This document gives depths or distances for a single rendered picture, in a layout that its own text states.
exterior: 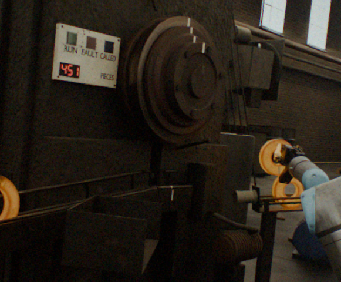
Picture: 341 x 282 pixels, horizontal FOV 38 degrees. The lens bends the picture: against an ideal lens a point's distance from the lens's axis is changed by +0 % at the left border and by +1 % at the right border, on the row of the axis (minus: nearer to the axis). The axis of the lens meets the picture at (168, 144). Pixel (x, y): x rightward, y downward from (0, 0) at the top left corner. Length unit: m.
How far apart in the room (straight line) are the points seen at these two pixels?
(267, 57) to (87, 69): 8.51
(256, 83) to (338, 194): 8.58
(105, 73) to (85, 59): 0.10
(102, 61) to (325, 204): 0.90
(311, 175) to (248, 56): 8.01
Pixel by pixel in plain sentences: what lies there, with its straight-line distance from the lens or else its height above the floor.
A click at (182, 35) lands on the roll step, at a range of 1.82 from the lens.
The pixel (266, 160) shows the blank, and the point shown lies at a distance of 2.14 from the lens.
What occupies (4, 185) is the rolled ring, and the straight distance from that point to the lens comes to 1.46.
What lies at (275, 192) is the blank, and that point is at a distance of 2.17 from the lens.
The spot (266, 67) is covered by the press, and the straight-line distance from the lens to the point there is 10.08.
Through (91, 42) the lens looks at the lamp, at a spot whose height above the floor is 1.20.
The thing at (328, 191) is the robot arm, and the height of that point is 0.82.
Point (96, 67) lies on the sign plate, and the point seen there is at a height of 1.12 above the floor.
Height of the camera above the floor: 0.97
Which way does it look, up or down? 3 degrees down
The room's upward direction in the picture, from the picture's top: 6 degrees clockwise
